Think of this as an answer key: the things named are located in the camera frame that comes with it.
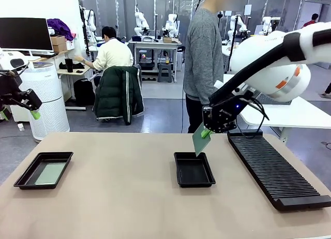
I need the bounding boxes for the textured glass plate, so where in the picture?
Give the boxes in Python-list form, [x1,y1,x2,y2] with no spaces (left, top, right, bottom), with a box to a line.
[192,122,213,157]

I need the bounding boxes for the large white table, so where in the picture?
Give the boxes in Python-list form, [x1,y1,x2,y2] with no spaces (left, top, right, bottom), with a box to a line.
[222,73,331,144]

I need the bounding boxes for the white cylindrical air purifier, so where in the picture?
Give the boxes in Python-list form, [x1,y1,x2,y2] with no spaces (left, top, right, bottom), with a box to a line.
[19,62,70,141]

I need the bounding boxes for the black cloth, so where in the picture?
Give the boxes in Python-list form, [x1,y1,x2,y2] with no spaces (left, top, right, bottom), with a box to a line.
[58,62,85,70]

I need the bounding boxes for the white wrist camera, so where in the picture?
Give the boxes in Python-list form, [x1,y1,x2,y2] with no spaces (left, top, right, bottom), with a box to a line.
[213,80,259,97]
[0,50,29,72]

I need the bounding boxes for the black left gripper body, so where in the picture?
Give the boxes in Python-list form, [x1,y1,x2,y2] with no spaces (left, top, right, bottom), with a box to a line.
[0,73,21,105]

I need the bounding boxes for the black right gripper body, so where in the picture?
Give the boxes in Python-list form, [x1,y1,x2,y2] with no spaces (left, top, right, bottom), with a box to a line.
[209,93,249,121]

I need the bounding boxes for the dark green puffer jacket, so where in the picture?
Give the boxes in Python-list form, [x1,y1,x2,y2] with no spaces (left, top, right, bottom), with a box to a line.
[93,65,145,126]

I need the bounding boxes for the person's right forearm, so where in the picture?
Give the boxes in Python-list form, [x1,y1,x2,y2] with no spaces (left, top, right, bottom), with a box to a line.
[199,65,223,105]

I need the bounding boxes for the small wooden side desk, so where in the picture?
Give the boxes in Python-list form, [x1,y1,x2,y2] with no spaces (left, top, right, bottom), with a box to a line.
[56,65,93,111]

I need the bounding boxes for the black tumbler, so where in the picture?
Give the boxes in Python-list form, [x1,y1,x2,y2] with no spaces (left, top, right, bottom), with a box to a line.
[64,57,74,73]

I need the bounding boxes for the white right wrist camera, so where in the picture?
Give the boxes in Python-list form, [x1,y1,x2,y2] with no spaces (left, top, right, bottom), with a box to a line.
[213,80,259,97]

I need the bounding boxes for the person in red shirt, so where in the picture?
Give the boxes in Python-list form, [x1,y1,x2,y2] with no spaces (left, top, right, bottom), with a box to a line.
[302,13,319,29]

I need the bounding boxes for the purple cloth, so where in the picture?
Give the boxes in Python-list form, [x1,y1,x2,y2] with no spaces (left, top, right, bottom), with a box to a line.
[46,18,75,41]

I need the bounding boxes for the person in cream sweater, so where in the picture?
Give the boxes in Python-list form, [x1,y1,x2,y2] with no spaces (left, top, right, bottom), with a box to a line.
[74,26,134,87]

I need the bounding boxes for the black backpack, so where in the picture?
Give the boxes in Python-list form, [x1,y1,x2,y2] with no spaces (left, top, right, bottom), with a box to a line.
[73,78,95,107]

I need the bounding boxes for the green circuit board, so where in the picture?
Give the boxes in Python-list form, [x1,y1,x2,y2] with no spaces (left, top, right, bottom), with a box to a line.
[34,162,67,185]

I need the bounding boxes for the black computer monitor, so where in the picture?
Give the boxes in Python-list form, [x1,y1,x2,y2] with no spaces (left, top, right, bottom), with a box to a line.
[0,17,54,58]

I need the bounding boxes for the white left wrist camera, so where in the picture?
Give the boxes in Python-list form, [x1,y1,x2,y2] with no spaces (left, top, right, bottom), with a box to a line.
[0,50,29,72]

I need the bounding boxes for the grey plastic basket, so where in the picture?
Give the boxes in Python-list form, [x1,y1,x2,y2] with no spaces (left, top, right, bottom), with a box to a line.
[254,92,293,106]

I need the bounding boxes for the grey step stool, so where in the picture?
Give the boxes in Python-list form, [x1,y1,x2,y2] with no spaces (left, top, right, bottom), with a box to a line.
[158,63,175,83]

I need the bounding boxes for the black plastic ESD tray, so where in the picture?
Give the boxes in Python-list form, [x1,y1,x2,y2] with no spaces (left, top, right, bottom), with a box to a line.
[173,152,217,188]
[13,151,74,190]

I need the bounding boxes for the grey lab workbench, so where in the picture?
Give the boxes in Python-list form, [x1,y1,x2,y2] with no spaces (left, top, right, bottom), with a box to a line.
[128,38,183,82]

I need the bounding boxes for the black slotted board rack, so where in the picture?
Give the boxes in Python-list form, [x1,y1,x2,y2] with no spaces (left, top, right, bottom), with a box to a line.
[227,128,331,212]

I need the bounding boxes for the person in grey sweater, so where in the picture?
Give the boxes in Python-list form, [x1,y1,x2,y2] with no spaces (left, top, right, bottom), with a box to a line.
[183,0,243,134]

